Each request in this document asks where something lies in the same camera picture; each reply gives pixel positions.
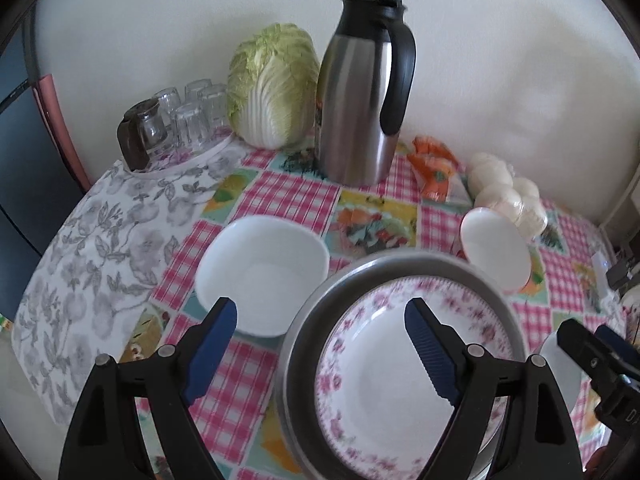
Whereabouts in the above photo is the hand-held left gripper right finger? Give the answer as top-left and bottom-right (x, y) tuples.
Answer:
(404, 297), (583, 480)

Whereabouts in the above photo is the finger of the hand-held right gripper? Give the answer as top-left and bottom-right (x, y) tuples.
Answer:
(557, 319), (640, 441)
(595, 325), (640, 376)

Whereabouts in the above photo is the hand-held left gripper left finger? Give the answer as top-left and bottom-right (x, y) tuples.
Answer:
(60, 297), (238, 480)

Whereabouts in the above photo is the pink floral round plate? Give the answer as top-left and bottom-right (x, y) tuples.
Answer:
(315, 275), (516, 480)

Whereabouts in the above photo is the white square bowl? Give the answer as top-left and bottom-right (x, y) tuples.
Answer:
(195, 215), (331, 338)

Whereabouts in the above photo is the stainless steel round plate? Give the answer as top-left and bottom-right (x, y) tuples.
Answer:
(274, 252), (531, 480)

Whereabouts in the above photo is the strawberry print bowl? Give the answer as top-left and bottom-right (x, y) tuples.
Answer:
(460, 207), (532, 293)

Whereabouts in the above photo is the black charger adapter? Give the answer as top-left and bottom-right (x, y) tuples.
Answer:
(606, 257), (636, 291)

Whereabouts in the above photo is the white power strip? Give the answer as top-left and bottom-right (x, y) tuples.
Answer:
(590, 252), (613, 281)

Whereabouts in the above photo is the grey floral tablecloth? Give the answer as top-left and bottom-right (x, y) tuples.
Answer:
(11, 157), (246, 423)

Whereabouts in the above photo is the bag of steamed buns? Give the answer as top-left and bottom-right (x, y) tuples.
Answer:
(467, 152), (549, 238)

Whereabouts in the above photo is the pink checkered tablecloth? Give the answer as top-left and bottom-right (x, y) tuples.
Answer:
(117, 135), (628, 480)

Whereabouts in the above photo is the orange snack packet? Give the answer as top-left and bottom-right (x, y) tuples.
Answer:
(406, 135), (461, 202)

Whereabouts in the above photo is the white glass tray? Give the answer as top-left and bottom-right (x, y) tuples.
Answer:
(127, 127), (237, 173)

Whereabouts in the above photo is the stainless steel thermos jug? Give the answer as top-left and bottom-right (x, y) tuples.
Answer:
(315, 0), (417, 187)

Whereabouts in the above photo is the napa cabbage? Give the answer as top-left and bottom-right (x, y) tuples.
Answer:
(226, 22), (321, 150)

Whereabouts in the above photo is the glass jug brown handle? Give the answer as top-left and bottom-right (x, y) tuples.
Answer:
(117, 100), (169, 172)

